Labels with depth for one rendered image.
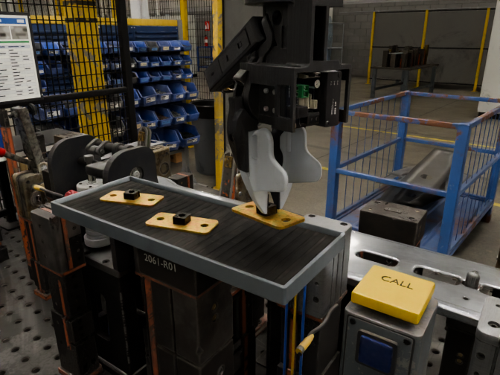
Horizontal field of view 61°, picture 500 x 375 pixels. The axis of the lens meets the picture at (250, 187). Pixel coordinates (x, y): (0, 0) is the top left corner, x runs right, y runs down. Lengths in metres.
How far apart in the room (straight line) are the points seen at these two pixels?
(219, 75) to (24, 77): 1.39
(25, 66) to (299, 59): 1.51
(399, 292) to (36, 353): 0.89
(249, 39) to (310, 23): 0.08
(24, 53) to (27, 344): 1.05
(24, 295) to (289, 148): 1.05
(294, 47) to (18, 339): 1.00
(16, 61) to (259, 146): 1.45
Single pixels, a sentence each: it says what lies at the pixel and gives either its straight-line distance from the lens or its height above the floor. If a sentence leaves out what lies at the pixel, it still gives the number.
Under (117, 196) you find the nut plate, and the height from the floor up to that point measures 1.16.
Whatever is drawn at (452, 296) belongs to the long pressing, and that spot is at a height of 1.00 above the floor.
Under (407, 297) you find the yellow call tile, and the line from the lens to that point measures 0.41.
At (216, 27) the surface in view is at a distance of 3.76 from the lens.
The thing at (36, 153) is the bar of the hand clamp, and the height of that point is 1.10.
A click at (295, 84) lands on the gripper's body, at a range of 0.35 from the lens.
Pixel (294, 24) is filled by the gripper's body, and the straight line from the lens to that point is 0.37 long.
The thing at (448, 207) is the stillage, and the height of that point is 0.48.
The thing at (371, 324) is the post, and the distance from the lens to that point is 0.41.
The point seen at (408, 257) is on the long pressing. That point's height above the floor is 1.00.
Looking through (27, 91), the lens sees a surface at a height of 1.18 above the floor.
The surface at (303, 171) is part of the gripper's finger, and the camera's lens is 0.43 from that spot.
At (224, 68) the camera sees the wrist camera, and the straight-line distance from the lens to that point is 0.45.
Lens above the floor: 1.38
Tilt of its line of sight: 20 degrees down
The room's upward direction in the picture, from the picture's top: straight up
